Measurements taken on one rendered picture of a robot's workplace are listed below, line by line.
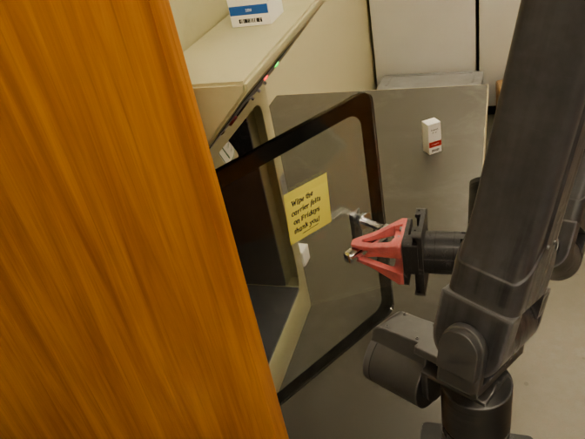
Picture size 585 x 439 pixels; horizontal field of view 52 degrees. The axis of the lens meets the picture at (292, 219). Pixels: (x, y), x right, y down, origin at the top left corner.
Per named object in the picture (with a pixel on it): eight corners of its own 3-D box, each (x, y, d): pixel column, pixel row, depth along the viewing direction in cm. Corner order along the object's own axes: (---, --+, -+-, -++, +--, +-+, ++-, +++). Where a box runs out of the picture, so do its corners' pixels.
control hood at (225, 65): (164, 178, 64) (135, 89, 58) (261, 66, 89) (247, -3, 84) (265, 178, 60) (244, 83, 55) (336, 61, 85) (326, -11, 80)
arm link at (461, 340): (482, 341, 42) (534, 295, 48) (353, 285, 50) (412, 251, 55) (462, 468, 47) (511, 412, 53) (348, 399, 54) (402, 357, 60)
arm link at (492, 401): (492, 413, 45) (526, 365, 48) (413, 373, 49) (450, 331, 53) (489, 468, 49) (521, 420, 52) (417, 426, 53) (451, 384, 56)
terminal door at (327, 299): (254, 422, 87) (180, 187, 66) (391, 308, 102) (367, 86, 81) (258, 425, 87) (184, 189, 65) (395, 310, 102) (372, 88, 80)
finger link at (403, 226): (354, 215, 84) (422, 216, 81) (359, 256, 88) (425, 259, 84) (344, 244, 78) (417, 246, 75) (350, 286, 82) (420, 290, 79)
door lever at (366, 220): (326, 255, 85) (323, 240, 83) (370, 224, 89) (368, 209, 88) (353, 269, 81) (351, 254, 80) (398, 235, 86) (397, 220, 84)
